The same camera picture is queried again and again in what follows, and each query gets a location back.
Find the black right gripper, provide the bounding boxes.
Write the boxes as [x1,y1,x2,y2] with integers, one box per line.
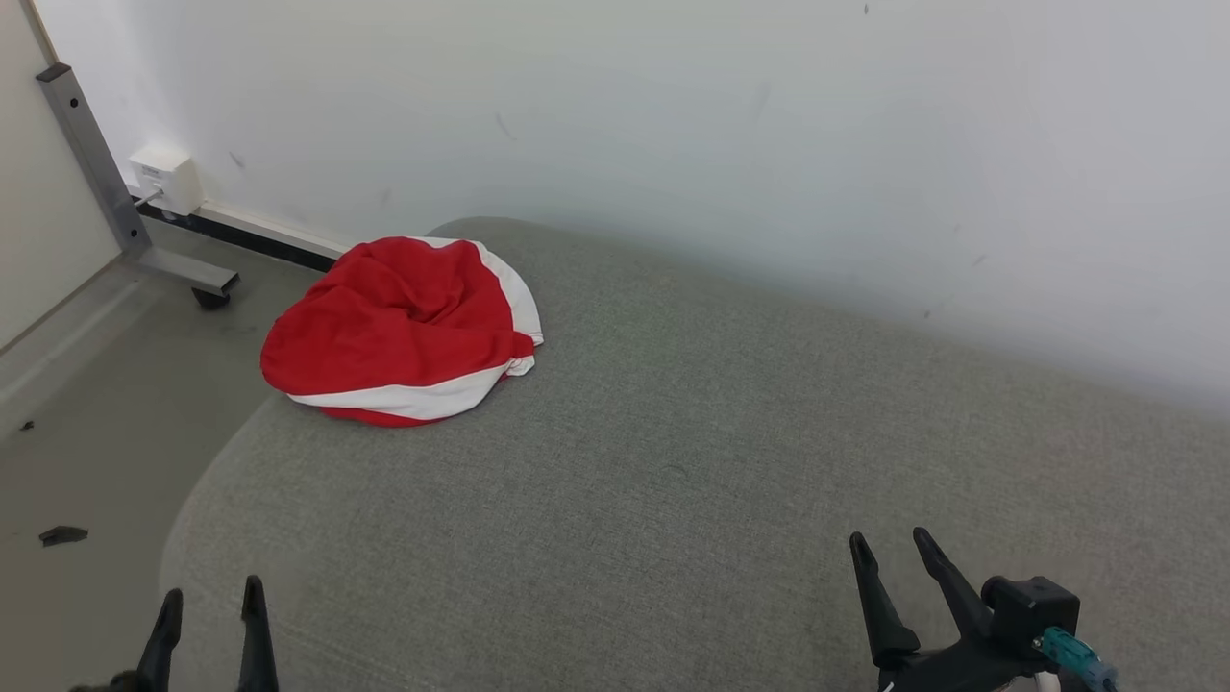
[849,527,1048,692]

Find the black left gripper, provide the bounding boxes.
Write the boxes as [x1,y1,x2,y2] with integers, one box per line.
[67,575,280,692]

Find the red shorts with white stripes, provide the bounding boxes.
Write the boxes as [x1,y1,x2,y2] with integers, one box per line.
[260,236,545,428]

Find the grey fabric sofa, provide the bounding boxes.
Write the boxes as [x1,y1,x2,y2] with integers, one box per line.
[159,216,1230,692]

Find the beige partition panel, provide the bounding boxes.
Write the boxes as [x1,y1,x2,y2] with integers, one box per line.
[0,0,121,349]

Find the white wall socket box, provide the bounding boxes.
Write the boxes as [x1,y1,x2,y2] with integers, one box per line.
[128,144,205,217]

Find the grey metal frame leg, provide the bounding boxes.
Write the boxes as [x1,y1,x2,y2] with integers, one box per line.
[36,63,240,297]

